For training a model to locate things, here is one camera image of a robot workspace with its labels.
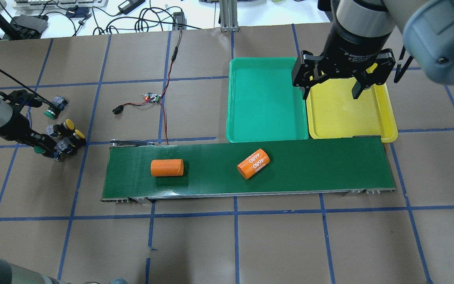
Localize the yellow push button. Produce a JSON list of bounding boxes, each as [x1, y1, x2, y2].
[[46, 119, 75, 137], [58, 129, 86, 155]]

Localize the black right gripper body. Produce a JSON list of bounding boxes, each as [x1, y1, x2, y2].
[[292, 37, 396, 88]]

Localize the plain orange cylinder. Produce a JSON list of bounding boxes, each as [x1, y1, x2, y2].
[[150, 159, 184, 177]]

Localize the aluminium frame post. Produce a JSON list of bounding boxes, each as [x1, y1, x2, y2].
[[219, 0, 239, 32]]

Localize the red black power wire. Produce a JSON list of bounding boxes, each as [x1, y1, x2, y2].
[[123, 30, 184, 146]]

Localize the black power adapter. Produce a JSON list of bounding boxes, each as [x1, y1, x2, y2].
[[172, 11, 187, 30]]

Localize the lone green push button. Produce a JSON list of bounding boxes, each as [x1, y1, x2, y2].
[[44, 96, 69, 120]]

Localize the small controller circuit board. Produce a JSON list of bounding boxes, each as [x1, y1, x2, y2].
[[142, 92, 162, 105]]

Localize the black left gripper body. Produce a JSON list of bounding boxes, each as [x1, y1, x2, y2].
[[0, 114, 32, 144]]

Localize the orange cylinder with white numbers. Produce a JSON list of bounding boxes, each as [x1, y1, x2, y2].
[[237, 149, 270, 179]]

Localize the black barrel power connector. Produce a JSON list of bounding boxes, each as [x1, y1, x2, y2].
[[112, 105, 124, 115]]

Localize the yellow tray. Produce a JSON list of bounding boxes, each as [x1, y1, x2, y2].
[[306, 78, 398, 143]]

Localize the green tray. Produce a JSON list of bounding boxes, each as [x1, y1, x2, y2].
[[225, 57, 309, 143]]

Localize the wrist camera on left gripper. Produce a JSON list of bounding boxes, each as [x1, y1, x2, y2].
[[0, 90, 43, 113]]

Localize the green conveyor belt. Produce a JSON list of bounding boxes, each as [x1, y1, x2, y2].
[[101, 137, 396, 202]]

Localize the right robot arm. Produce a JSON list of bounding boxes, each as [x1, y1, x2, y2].
[[292, 0, 454, 99]]

